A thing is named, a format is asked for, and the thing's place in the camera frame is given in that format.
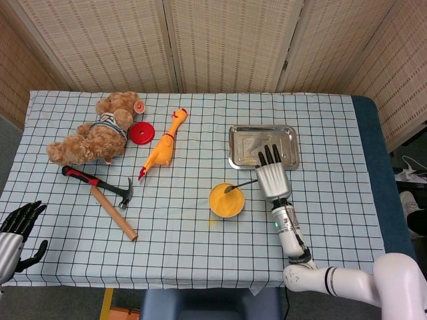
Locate black red claw hammer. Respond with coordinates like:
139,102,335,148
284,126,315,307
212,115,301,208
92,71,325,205
61,165,135,211

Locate woven folding screen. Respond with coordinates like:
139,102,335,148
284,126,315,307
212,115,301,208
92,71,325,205
0,0,427,153

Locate red plastic disc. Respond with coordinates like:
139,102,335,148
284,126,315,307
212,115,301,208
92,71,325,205
129,121,156,147

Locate wooden rolling pin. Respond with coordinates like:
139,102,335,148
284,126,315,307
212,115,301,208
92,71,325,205
90,185,139,243

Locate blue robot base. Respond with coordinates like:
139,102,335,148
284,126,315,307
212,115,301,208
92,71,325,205
139,287,283,320

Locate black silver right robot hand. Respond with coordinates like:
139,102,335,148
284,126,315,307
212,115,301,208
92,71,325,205
254,143,292,203

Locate right arm wrist wires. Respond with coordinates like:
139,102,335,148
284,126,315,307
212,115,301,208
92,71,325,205
276,199,310,256

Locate white cable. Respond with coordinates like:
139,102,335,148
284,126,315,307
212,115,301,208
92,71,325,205
401,155,427,176

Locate orange box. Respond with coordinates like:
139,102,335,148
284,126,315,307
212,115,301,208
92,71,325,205
108,307,140,320

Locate black spoon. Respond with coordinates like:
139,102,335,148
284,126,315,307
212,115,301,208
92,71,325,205
224,179,260,195

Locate orange powder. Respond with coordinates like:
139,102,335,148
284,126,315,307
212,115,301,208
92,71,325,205
209,184,245,217

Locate rectangular steel tray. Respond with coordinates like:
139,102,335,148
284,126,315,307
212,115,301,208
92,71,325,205
228,124,300,171

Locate yellow rubber chicken toy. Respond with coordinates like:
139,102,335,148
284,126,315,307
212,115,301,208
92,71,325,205
138,107,189,181

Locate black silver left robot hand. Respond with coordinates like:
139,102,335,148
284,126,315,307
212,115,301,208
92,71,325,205
0,200,49,286

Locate cream bowl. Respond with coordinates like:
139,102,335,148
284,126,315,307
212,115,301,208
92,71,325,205
208,183,246,219

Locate blue checked tablecloth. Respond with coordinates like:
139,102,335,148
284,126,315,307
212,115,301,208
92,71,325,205
0,89,386,290

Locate brown teddy bear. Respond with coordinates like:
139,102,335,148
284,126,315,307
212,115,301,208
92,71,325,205
45,91,146,167

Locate blue padded table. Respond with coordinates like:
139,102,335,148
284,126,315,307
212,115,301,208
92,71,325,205
350,95,420,264

